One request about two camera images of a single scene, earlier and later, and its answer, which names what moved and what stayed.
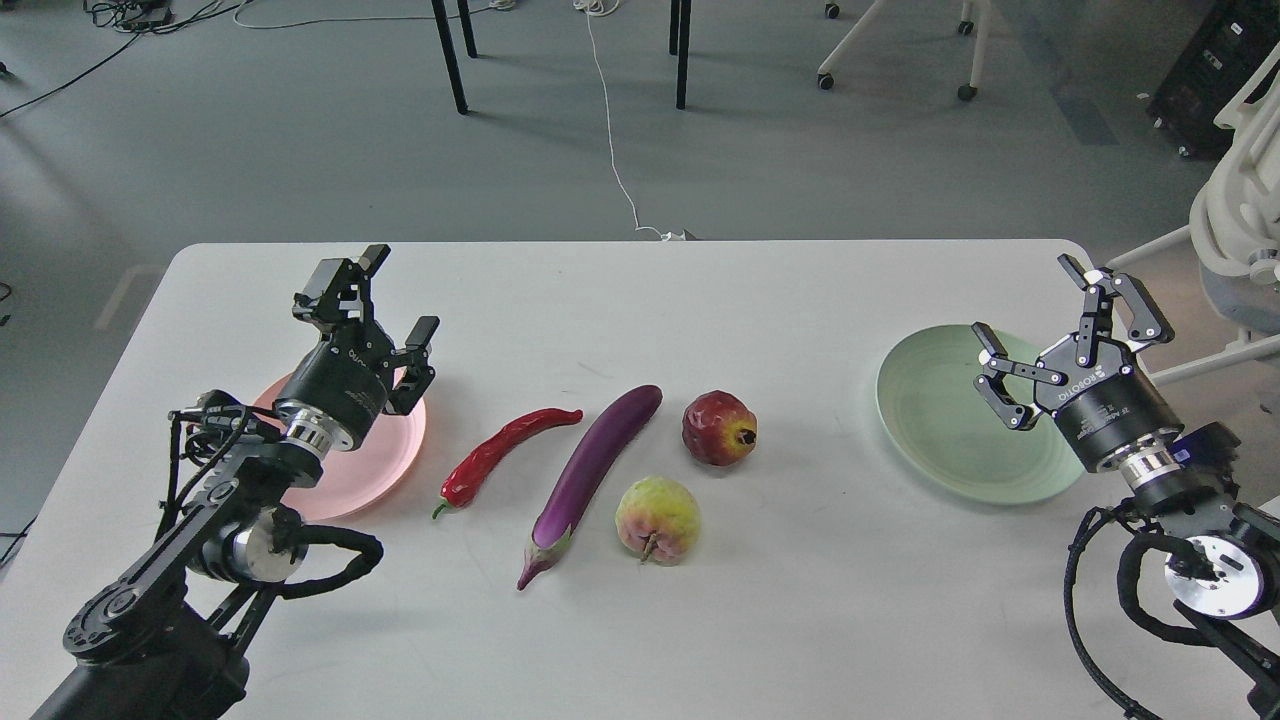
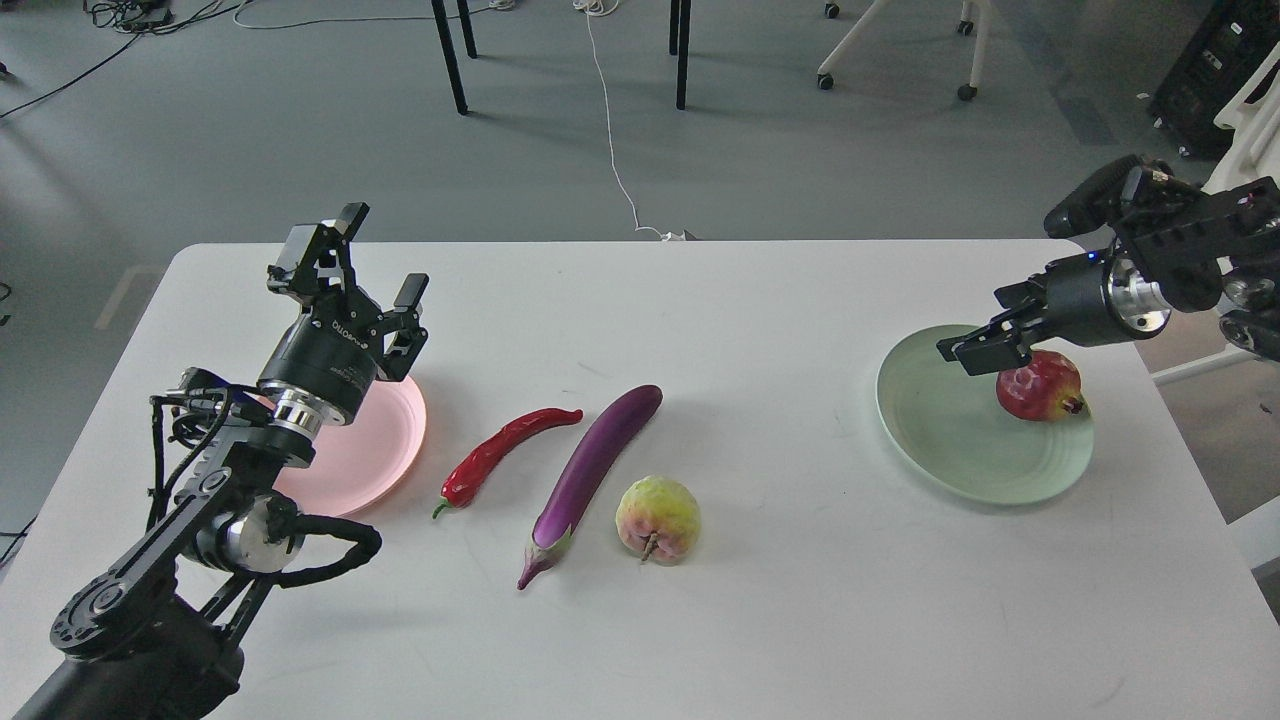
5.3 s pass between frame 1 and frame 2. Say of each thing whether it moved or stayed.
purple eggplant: stayed
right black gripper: moved
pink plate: stayed
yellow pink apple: stayed
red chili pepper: stayed
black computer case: stayed
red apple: moved
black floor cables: stayed
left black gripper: moved
